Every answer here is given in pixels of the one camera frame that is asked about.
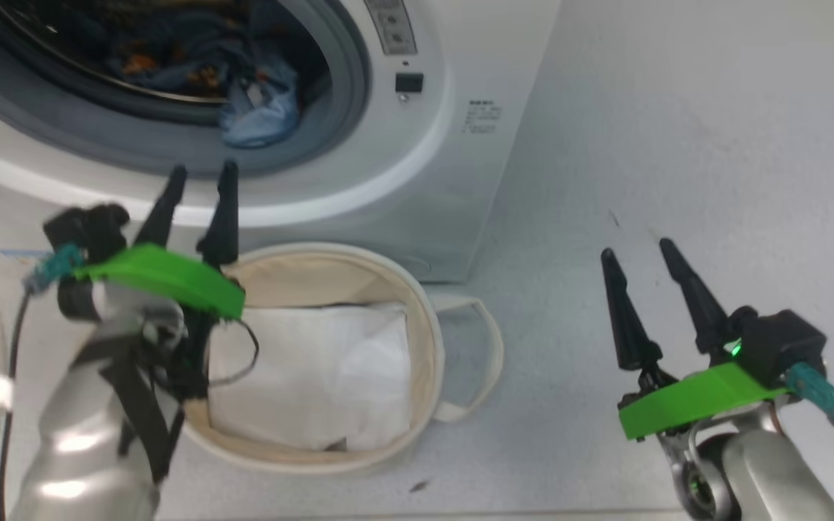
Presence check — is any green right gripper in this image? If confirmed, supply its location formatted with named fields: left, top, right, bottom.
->
left=600, top=237, right=791, bottom=464

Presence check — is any small printed text sticker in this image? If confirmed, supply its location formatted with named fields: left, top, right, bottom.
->
left=466, top=100, right=502, bottom=135

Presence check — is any blue patterned garment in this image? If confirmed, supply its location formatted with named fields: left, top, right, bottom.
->
left=48, top=0, right=331, bottom=149

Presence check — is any cream canvas laundry basket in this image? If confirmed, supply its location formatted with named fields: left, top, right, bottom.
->
left=171, top=242, right=505, bottom=475

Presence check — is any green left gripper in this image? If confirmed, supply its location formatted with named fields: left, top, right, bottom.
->
left=73, top=161, right=246, bottom=399

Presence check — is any white front-load washing machine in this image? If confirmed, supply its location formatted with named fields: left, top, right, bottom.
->
left=0, top=0, right=563, bottom=283

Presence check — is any left arm teal-plug cable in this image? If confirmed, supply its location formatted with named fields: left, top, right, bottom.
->
left=0, top=242, right=86, bottom=521

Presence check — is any arm teal-plug cable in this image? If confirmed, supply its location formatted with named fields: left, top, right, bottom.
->
left=785, top=362, right=834, bottom=464
left=0, top=242, right=86, bottom=521

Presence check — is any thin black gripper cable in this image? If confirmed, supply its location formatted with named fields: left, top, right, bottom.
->
left=203, top=318, right=260, bottom=388

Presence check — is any white folded liner sheet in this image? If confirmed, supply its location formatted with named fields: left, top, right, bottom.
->
left=207, top=302, right=412, bottom=453

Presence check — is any right arm teal-plug cable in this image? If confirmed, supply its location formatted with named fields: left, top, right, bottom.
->
left=785, top=362, right=834, bottom=464

